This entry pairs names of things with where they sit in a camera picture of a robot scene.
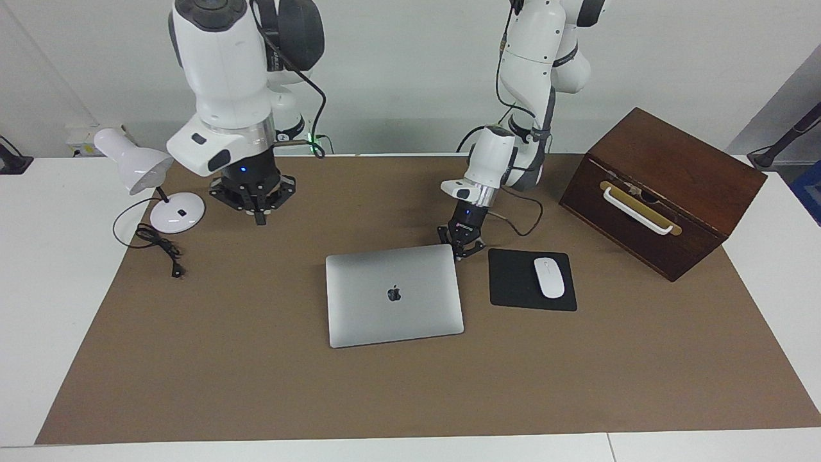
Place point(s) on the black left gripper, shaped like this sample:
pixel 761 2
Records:
pixel 468 221

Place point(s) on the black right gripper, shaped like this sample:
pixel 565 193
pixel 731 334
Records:
pixel 253 176

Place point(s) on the silver laptop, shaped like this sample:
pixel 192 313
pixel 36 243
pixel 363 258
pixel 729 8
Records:
pixel 423 321

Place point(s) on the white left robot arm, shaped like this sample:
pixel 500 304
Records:
pixel 532 51

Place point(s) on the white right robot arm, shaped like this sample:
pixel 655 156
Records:
pixel 224 64

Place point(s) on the black mouse pad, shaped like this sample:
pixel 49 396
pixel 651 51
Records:
pixel 513 282

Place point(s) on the white computer mouse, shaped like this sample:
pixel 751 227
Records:
pixel 550 279

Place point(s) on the white desk lamp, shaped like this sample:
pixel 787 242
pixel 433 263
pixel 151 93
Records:
pixel 135 160

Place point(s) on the brown table mat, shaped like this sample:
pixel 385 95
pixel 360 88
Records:
pixel 577 385

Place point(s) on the dark brown wooden box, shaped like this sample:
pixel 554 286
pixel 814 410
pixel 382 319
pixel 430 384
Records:
pixel 673 160

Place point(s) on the black stand with flat foot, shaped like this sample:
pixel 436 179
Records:
pixel 13 163

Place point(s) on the black stand with long pole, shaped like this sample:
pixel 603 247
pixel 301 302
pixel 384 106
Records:
pixel 766 157

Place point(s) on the blue object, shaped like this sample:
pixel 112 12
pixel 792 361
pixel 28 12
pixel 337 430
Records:
pixel 809 189

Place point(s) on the white wall socket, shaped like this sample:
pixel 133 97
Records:
pixel 80 144

